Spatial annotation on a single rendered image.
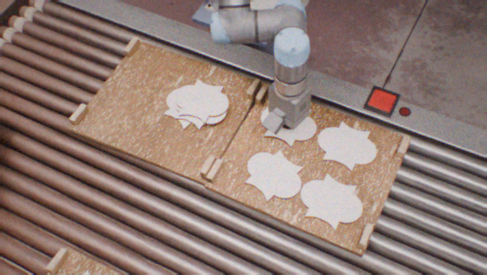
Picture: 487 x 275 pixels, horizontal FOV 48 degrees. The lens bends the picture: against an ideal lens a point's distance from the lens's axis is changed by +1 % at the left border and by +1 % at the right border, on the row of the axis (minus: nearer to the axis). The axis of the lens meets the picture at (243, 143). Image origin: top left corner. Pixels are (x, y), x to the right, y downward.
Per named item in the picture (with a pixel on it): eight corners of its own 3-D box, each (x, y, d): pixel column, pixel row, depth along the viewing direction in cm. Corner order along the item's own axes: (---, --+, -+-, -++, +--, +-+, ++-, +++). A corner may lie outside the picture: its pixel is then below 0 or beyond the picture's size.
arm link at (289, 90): (292, 90, 123) (265, 72, 126) (292, 103, 127) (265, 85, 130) (314, 71, 126) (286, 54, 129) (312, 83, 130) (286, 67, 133)
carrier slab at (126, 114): (138, 43, 164) (137, 39, 162) (263, 86, 153) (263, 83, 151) (70, 131, 147) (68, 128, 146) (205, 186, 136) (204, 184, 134)
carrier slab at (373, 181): (266, 89, 152) (266, 84, 151) (410, 141, 140) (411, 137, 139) (204, 188, 136) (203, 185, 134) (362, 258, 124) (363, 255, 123)
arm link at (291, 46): (310, 23, 119) (311, 51, 114) (307, 57, 128) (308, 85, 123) (273, 23, 119) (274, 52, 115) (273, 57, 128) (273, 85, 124)
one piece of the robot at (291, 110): (251, 88, 126) (253, 129, 140) (281, 109, 123) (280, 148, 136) (285, 58, 131) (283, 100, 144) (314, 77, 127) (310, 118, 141)
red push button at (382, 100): (374, 91, 150) (375, 88, 149) (396, 99, 149) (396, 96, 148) (366, 107, 148) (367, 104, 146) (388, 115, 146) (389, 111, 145)
